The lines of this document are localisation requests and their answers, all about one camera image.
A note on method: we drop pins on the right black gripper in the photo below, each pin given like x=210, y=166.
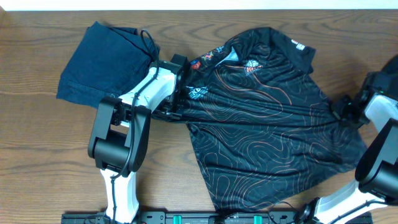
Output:
x=336, y=106

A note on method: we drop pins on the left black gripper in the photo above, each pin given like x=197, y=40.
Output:
x=173, y=112

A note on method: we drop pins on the black jersey with orange lines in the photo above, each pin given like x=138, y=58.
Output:
x=261, y=128

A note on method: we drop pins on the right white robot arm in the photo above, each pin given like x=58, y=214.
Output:
x=375, y=183

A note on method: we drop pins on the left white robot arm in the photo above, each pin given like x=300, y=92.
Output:
x=120, y=135

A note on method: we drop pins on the black garment at table edge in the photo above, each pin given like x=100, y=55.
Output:
x=391, y=67

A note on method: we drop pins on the folded navy blue trousers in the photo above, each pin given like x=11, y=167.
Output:
x=109, y=61

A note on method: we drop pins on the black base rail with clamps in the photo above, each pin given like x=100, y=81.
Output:
x=160, y=217

